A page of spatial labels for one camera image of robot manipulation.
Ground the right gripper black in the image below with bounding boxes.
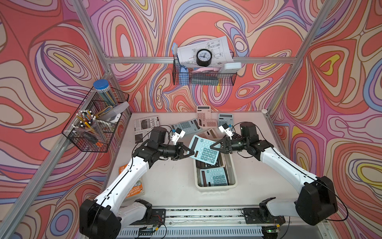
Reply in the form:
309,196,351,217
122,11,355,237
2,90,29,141
210,137,248,154

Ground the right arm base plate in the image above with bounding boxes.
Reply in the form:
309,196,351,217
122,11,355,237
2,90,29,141
241,207,286,225

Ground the white paper drawing sheet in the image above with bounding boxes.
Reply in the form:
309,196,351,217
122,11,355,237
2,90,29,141
177,36,233,68

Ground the orange paperback book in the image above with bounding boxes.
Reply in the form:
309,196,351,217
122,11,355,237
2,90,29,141
118,164,144,201

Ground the light blue calculator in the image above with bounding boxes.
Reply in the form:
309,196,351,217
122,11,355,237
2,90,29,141
200,167,228,187
218,113,234,127
189,135,219,165
171,119,202,134

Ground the black wire basket left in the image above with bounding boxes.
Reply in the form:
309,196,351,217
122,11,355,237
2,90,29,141
62,89,131,152

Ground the black round clock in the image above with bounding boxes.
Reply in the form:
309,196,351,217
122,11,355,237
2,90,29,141
196,49,212,67

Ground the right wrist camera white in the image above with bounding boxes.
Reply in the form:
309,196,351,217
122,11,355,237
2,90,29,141
218,123,233,139

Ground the white rounded device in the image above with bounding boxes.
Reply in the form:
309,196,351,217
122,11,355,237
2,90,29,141
221,62,242,74

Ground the white stapler in basket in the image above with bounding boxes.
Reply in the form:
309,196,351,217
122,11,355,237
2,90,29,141
98,102,129,123

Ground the black wire basket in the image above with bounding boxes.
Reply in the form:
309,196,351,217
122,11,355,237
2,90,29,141
172,55,237,86
62,89,131,152

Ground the light blue calculator front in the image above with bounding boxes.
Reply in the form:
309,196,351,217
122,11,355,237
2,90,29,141
200,167,228,187

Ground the clear cup of pencils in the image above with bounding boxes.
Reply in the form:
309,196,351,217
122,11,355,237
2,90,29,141
72,110,106,144

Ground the pink calculator behind box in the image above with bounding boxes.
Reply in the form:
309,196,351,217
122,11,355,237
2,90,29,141
198,128,218,140

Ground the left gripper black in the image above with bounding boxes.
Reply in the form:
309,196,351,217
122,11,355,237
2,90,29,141
157,142,194,160

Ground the blue lid pencil jar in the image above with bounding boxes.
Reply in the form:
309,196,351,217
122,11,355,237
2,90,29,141
93,79,117,107

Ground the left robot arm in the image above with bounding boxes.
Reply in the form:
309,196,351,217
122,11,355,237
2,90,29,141
79,127,194,239

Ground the white plastic storage box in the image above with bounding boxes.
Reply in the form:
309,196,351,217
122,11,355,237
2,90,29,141
194,154,238,191

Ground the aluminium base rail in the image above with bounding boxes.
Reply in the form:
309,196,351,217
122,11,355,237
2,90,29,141
116,207,337,239

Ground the pink calculator back tilted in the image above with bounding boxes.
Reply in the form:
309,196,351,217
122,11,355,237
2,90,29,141
199,119,218,128

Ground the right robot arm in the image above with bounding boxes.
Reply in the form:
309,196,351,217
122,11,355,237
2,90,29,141
211,121,338,226

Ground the pink calculator back top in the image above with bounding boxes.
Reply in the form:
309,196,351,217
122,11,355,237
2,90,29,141
197,106,211,120

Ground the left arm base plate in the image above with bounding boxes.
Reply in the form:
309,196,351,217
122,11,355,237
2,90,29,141
140,209,166,225

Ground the black wire basket back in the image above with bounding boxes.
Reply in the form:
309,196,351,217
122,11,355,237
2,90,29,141
172,55,237,86

